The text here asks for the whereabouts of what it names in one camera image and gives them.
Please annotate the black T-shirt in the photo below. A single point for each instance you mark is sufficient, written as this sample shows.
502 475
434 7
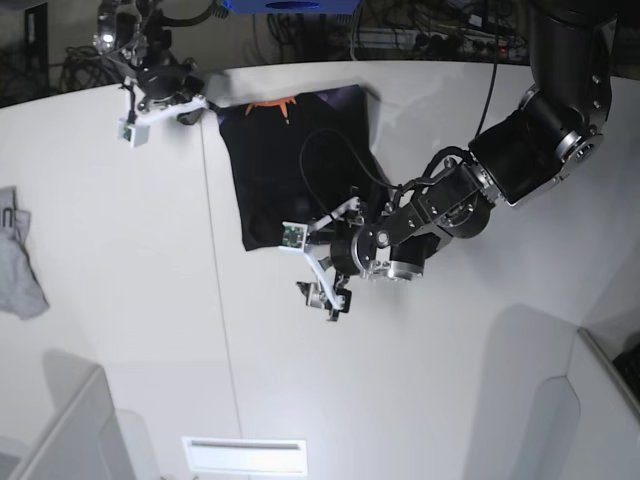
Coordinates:
298 158

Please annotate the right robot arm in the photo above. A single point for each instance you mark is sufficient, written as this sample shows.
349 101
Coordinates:
136 37

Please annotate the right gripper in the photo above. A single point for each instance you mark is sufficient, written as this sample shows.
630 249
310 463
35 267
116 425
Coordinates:
170 84

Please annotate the grey folded cloth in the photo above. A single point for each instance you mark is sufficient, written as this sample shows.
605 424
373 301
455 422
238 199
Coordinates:
21 294

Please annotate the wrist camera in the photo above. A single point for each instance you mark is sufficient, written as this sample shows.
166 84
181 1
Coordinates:
133 133
294 236

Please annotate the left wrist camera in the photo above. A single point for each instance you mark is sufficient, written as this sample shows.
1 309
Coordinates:
294 236

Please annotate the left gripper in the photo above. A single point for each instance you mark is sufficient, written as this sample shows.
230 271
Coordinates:
353 253

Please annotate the white tray front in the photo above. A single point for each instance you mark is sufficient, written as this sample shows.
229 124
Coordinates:
246 456

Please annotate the white bin right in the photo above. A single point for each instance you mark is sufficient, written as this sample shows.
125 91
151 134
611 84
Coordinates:
585 423

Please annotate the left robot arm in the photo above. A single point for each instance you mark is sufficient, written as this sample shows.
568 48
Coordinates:
556 127

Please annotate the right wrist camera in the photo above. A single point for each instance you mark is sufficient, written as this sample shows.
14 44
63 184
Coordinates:
133 133

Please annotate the blue box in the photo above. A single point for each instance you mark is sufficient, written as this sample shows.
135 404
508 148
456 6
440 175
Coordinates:
249 7

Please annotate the white bin left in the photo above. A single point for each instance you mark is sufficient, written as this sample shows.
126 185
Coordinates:
82 440

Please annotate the white bin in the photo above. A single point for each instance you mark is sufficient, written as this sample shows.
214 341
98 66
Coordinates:
82 440
585 423

